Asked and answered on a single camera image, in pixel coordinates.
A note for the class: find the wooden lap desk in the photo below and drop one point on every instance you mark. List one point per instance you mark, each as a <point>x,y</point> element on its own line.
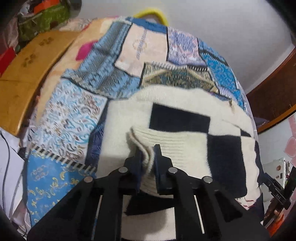
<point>24,75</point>

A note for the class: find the green fabric storage box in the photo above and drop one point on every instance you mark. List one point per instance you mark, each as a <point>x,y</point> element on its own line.
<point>44,21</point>

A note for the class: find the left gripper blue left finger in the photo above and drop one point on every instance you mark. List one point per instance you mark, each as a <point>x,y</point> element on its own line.
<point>137,168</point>

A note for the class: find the wooden door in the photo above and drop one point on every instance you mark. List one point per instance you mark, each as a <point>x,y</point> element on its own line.
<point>274,98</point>

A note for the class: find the blue patchwork bed quilt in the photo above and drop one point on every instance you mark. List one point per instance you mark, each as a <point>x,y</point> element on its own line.
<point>66,199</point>

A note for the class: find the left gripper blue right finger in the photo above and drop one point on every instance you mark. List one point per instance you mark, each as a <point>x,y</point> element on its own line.
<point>161,166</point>

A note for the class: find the white and black sweater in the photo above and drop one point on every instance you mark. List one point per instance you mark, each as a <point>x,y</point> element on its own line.
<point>201,134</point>

